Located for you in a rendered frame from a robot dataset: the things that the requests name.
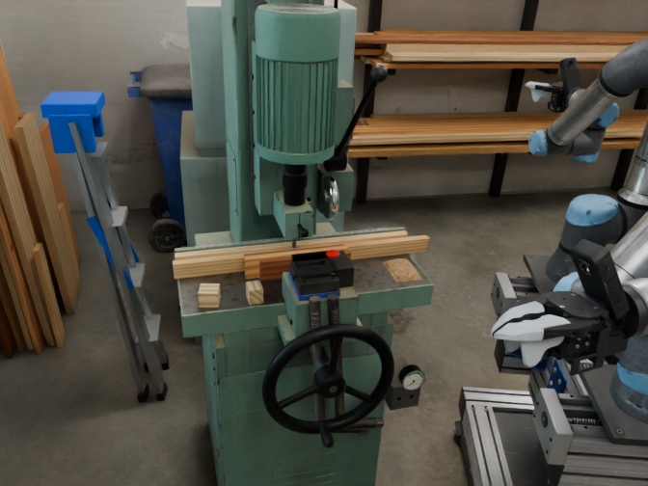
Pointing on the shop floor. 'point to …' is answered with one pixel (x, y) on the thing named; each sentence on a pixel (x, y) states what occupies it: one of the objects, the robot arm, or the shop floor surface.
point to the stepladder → (108, 226)
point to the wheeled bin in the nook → (158, 94)
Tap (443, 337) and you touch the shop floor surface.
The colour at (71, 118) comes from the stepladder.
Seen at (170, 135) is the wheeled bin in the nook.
